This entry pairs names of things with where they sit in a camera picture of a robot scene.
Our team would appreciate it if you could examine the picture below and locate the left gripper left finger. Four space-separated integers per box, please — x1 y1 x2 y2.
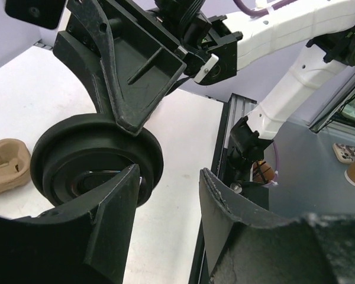
0 165 140 283

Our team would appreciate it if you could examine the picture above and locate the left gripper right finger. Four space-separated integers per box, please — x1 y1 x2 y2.
199 168 355 283

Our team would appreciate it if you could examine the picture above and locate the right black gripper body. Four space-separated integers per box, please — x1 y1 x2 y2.
64 0 188 125

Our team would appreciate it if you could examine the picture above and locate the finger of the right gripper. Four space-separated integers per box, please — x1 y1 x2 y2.
73 1 154 135
53 31 115 118

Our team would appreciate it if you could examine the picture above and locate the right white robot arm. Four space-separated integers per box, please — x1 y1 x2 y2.
54 1 355 182

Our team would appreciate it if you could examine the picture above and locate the brown cardboard cup carrier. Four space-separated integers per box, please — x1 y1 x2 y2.
0 138 31 193

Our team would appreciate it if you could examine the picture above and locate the patterned phone case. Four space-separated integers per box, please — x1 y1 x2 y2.
333 143 355 164

